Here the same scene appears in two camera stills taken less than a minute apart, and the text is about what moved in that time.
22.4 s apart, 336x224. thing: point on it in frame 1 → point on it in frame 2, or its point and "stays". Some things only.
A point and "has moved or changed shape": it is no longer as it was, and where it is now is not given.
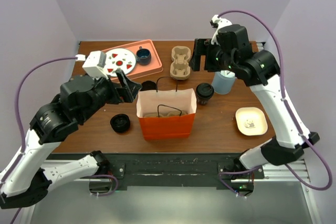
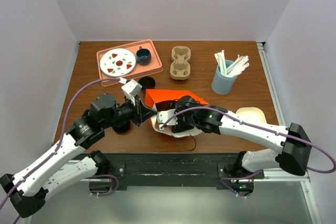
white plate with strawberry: x=119 y=58 stays
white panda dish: x=251 y=121 stays
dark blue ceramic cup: x=143 y=56 stays
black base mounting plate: x=169 y=171 stays
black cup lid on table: x=120 y=123 stays
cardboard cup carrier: x=180 y=68 stays
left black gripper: x=130 y=88 → x=142 y=113
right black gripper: x=200 y=48 → x=180 y=127
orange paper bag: x=166 y=114 has moved or changed shape
